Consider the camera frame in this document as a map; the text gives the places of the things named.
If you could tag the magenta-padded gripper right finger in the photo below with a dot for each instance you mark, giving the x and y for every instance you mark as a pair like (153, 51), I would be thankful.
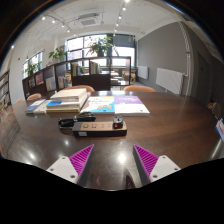
(161, 168)

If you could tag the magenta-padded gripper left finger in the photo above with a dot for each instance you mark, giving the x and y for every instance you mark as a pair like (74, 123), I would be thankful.
(63, 168)

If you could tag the tan book under stack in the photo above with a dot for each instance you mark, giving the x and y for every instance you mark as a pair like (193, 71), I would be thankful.
(61, 110)

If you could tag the thin white book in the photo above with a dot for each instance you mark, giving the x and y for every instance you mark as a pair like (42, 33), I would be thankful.
(42, 108)

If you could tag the thin blue book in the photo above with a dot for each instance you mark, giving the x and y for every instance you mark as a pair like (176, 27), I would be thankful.
(32, 107)

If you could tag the purple and white book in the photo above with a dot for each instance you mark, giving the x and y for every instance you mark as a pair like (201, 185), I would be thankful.
(130, 105)

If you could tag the colourful cartoon cover book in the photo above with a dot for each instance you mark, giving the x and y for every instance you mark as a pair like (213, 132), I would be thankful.
(99, 105)

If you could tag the orange padded chair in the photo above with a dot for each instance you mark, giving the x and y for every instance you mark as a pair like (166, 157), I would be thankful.
(19, 100)
(34, 96)
(81, 87)
(139, 88)

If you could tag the brown wooden chair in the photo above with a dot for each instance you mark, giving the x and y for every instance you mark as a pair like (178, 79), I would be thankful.
(215, 109)

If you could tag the dark open shelf unit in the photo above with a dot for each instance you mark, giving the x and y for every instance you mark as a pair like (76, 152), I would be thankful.
(91, 81)

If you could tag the wooden tables and chairs group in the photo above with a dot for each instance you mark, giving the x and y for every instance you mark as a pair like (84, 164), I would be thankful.
(125, 76)

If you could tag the small potted window plant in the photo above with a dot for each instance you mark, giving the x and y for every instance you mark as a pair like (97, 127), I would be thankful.
(33, 68)

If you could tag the medium potted green plant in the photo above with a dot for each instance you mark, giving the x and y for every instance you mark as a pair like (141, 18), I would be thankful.
(57, 54)

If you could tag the large potted green plant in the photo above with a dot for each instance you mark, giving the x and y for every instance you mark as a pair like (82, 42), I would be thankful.
(100, 45)

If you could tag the ceiling air conditioner unit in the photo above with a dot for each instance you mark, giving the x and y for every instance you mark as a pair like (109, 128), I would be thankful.
(88, 20)

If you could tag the ceiling spotlights group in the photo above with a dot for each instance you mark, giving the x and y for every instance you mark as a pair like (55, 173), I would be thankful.
(124, 8)

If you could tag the large white wall radiator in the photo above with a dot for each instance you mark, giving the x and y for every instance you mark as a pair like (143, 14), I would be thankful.
(169, 80)

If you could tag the wall bookshelf unit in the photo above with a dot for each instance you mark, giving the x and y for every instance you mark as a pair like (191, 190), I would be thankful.
(4, 91)

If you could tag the small white wall radiator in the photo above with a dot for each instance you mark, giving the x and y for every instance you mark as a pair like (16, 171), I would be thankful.
(142, 72)

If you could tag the white vertical wall pipe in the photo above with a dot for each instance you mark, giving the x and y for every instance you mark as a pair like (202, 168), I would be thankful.
(187, 60)

